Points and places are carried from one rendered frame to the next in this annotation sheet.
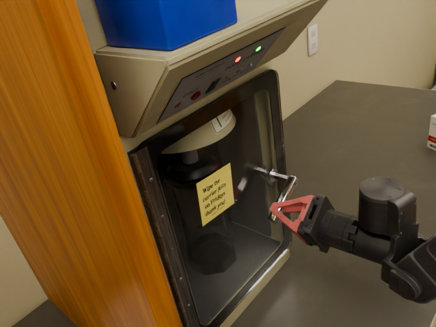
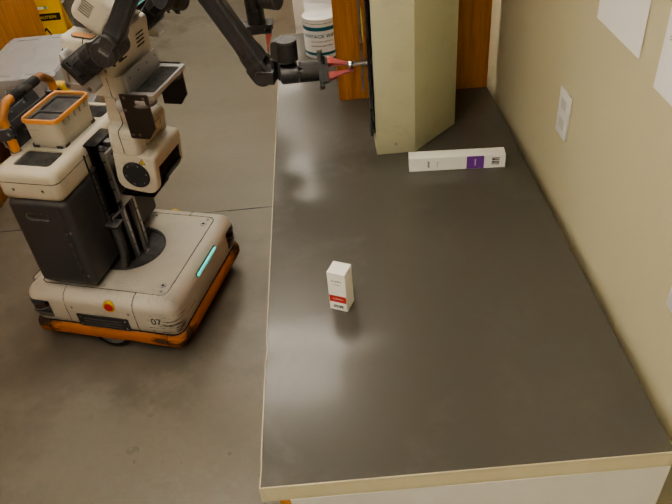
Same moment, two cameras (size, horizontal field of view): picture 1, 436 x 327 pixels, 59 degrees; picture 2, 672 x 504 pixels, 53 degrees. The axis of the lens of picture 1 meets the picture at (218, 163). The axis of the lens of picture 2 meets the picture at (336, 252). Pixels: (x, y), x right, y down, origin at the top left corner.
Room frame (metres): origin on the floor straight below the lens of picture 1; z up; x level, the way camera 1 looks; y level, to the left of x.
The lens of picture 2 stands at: (1.71, -1.41, 1.94)
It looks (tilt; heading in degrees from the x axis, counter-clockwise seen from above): 39 degrees down; 135
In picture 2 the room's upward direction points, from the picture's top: 6 degrees counter-clockwise
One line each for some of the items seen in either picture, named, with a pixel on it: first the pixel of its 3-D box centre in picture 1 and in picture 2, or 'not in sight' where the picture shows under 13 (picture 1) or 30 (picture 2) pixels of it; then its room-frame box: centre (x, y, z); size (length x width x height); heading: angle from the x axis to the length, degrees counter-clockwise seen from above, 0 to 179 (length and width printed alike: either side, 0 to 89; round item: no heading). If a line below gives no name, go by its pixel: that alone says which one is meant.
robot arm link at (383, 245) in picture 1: (377, 239); (289, 71); (0.41, -0.21, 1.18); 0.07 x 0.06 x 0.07; 46
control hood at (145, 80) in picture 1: (235, 54); not in sight; (0.49, -0.05, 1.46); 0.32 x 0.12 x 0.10; 134
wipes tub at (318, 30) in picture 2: not in sight; (321, 33); (0.00, 0.35, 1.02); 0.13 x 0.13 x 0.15
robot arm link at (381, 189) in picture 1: (397, 233); (277, 58); (0.38, -0.22, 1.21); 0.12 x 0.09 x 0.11; 28
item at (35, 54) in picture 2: not in sight; (43, 83); (-1.83, 0.03, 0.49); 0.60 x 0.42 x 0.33; 134
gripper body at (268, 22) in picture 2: not in sight; (255, 17); (0.08, -0.02, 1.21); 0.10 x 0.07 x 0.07; 44
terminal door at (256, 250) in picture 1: (235, 210); (365, 50); (0.52, -0.01, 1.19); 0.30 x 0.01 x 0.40; 133
